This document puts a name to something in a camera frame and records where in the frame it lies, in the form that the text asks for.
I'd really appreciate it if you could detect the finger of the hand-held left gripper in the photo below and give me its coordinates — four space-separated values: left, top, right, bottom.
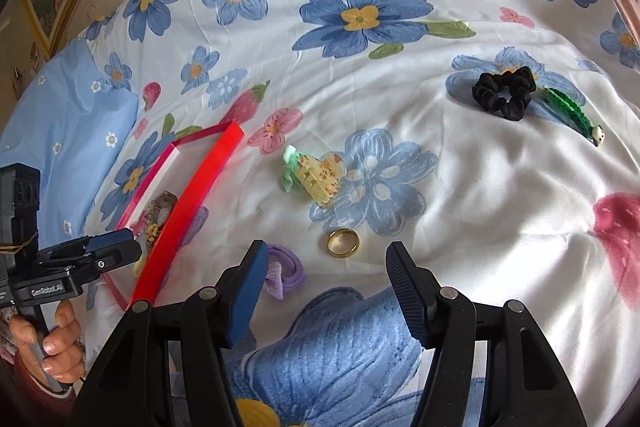
42 241 144 280
50 229 137 260

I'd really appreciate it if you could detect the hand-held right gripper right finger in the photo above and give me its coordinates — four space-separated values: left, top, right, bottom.
385 241 588 427

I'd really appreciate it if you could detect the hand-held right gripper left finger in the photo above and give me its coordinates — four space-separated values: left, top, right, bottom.
72 239 271 427

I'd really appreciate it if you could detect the gold wrist watch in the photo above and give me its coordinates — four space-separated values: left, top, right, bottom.
149 191 179 222

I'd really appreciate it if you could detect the gold ring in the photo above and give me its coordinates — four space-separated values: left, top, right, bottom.
327 228 361 259

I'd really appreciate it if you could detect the red jewelry box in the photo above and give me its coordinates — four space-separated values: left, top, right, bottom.
102 122 246 314

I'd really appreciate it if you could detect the person's left forearm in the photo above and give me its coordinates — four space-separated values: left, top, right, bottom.
0 342 83 427

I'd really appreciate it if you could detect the person's left hand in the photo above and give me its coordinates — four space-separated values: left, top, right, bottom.
10 299 84 392

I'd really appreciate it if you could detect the blue floral pillow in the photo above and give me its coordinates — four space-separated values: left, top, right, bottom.
0 39 141 253

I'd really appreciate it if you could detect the yellow hair claw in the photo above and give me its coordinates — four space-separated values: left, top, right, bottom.
295 152 349 208

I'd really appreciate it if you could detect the black scrunchie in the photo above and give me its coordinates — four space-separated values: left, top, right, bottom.
472 66 537 122

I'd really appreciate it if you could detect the green hair clip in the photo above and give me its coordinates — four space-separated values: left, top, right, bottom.
541 87 607 148

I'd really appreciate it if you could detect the purple bow hair tie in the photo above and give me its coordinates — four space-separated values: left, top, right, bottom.
264 244 306 301

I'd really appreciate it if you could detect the green hair tie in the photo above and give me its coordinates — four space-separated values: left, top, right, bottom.
280 146 303 194

